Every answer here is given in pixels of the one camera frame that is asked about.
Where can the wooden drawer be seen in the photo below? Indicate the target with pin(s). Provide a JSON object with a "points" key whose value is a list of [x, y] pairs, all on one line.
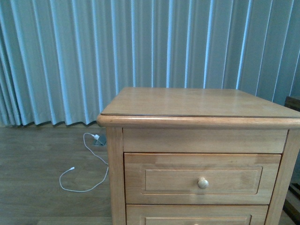
{"points": [[196, 214], [152, 178]]}

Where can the light wooden nightstand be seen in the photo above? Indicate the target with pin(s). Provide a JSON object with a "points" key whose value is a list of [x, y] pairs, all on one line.
{"points": [[190, 121]]}

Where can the grey floor power socket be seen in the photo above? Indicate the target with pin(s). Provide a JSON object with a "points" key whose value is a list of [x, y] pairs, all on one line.
{"points": [[100, 140]]}

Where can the light blue pleated curtain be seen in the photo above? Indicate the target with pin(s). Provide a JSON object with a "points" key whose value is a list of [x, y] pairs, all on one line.
{"points": [[65, 60]]}

